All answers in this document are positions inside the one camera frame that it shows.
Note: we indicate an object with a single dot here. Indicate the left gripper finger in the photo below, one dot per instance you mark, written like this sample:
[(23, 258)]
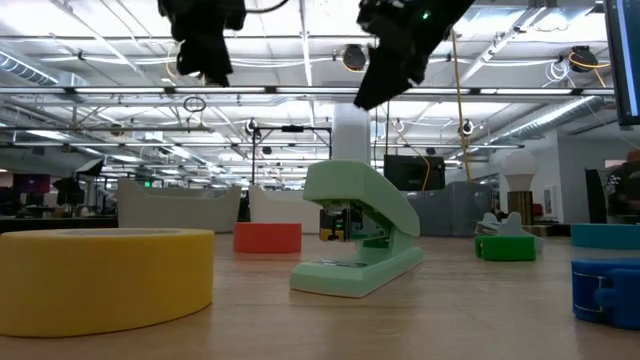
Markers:
[(217, 60), (190, 57)]

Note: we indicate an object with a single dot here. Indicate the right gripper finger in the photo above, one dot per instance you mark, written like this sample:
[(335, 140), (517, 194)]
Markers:
[(417, 72), (380, 75)]

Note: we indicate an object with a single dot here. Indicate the mint green stapler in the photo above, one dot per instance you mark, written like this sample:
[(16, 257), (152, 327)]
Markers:
[(360, 185)]

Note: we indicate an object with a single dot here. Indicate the light blue staple remover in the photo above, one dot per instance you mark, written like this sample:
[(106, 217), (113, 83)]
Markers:
[(510, 225)]

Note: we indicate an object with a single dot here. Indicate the orange tape roll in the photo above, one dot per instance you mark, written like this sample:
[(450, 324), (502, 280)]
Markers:
[(267, 239)]

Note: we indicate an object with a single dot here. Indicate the green tape roll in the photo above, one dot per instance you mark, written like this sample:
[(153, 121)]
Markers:
[(507, 249)]

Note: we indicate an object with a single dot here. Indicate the blue tape roll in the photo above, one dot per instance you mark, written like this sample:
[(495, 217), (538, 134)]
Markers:
[(600, 235)]

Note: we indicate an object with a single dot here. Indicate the yellow tape roll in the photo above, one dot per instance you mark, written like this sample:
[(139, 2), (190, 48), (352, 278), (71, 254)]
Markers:
[(100, 285)]

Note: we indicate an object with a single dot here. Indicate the small blue stapler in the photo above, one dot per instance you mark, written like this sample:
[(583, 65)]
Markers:
[(620, 300)]

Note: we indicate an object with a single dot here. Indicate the white building column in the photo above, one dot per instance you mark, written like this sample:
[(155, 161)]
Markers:
[(350, 135)]

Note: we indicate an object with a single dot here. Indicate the tall black box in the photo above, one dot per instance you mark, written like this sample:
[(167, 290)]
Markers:
[(410, 172)]

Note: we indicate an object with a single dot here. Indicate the smoky brown plastic bin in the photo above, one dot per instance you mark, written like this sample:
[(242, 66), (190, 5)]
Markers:
[(450, 212)]

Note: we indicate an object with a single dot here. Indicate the clear grey plastic bin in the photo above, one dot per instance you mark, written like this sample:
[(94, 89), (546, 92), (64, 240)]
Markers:
[(175, 210)]

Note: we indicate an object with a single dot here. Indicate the white plastic bin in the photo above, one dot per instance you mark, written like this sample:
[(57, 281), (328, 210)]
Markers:
[(280, 207)]

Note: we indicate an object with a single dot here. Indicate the black studio light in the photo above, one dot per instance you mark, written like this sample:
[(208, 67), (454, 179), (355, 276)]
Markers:
[(70, 192)]

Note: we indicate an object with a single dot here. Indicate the dark purple screen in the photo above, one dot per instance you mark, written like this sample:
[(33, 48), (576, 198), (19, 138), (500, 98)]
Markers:
[(31, 184)]

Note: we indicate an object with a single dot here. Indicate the computer monitor blue screen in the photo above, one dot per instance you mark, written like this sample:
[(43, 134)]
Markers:
[(625, 60)]

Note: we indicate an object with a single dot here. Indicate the black camera rig frame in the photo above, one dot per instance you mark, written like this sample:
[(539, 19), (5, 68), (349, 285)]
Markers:
[(292, 128)]

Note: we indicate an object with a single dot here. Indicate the black metal table frame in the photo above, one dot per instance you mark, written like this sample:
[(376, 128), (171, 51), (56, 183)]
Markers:
[(50, 225)]

